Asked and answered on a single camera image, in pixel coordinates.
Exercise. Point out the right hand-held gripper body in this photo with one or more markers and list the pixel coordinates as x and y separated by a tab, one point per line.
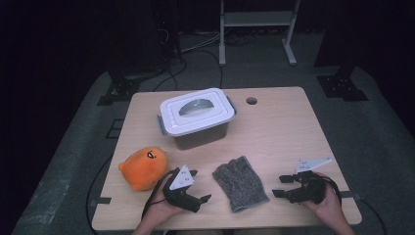
310	191

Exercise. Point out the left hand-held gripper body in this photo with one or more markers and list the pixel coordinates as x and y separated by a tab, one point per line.
181	196

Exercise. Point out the grey plastic container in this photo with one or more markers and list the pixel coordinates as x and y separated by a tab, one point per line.
202	138

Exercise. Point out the grey knitted cloth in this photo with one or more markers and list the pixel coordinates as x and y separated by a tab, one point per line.
239	184

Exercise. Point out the orange plush toy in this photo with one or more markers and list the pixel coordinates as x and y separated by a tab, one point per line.
143	169

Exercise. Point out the white box lid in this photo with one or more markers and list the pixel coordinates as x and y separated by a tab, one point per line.
195	114

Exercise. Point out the person's right hand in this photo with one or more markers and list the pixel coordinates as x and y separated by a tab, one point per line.
329	209

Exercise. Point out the person's left hand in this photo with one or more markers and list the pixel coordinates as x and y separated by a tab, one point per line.
160	212

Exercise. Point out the black tape strip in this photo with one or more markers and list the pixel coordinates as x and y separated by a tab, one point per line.
99	200
349	195

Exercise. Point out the black floor tape square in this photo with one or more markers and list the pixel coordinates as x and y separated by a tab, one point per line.
115	129

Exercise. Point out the black stand base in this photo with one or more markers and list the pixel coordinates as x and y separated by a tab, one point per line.
122	88
341	86

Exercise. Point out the white metal stand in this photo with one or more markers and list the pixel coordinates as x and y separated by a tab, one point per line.
257	19

